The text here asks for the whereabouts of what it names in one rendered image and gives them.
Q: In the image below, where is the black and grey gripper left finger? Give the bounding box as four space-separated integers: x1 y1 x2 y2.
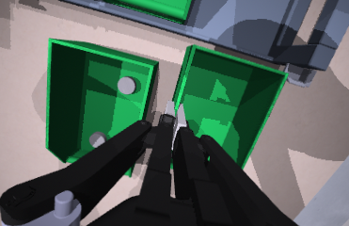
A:
0 101 176 226

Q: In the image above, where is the grey metal disc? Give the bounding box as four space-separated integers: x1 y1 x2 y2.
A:
118 76 136 94
89 132 107 148

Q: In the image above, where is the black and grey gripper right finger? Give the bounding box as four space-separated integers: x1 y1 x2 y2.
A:
171 104 299 226

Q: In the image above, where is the dark grey metal shelf rack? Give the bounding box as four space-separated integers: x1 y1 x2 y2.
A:
58 0 349 88

